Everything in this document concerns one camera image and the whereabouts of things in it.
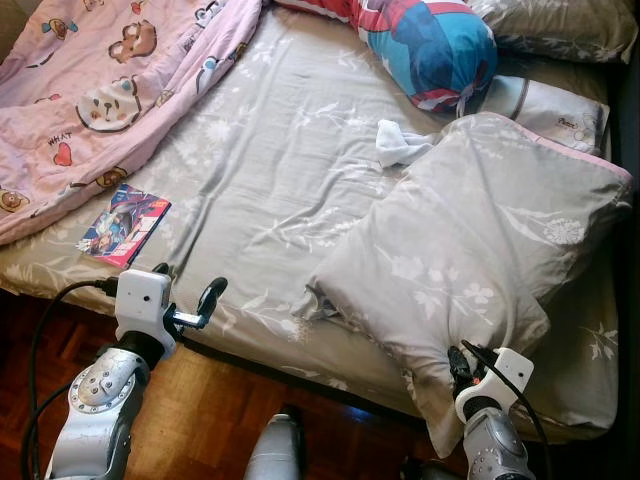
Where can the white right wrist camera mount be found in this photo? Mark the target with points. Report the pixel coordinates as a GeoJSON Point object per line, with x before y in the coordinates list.
{"type": "Point", "coordinates": [505, 380]}

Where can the red white blue bolster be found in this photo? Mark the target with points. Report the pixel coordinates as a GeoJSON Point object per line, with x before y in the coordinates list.
{"type": "Point", "coordinates": [430, 50]}

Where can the pink cartoon print quilt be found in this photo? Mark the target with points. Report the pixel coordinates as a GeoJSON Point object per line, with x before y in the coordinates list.
{"type": "Point", "coordinates": [150, 90]}

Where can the colourful comic book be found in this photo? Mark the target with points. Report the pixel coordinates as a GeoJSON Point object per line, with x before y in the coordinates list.
{"type": "Point", "coordinates": [125, 225]}

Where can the grey floral bed sheet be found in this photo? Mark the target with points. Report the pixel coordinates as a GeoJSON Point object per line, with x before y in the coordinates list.
{"type": "Point", "coordinates": [290, 200]}

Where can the small white printed pillow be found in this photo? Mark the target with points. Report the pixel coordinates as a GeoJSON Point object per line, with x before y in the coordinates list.
{"type": "Point", "coordinates": [550, 110]}

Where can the dark blue fabric furniture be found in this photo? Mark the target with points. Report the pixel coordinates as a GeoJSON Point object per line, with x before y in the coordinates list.
{"type": "Point", "coordinates": [628, 300]}

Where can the silver left robot leg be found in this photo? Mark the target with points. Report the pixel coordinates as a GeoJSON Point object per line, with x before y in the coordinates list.
{"type": "Point", "coordinates": [275, 450]}

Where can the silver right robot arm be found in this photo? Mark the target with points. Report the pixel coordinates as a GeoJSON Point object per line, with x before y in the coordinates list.
{"type": "Point", "coordinates": [495, 450]}

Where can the large grey floral pillow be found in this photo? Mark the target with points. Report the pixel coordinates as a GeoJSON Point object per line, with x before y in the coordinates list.
{"type": "Point", "coordinates": [470, 260]}

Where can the white crumpled cloth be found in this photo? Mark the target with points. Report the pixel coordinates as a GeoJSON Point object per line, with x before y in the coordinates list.
{"type": "Point", "coordinates": [400, 145]}

